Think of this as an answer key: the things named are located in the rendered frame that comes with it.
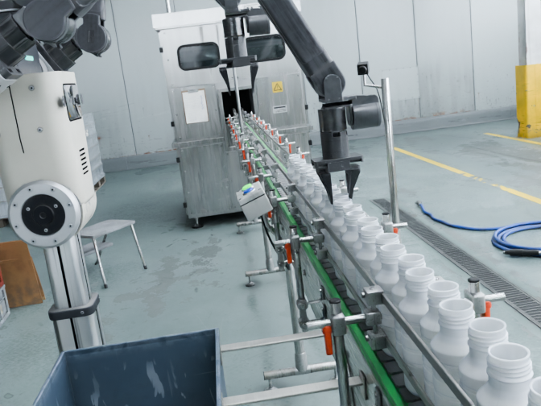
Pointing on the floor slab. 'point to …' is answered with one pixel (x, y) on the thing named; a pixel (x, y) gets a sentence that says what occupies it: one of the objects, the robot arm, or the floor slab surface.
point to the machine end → (225, 103)
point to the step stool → (105, 239)
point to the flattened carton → (19, 275)
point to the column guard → (528, 100)
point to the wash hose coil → (501, 235)
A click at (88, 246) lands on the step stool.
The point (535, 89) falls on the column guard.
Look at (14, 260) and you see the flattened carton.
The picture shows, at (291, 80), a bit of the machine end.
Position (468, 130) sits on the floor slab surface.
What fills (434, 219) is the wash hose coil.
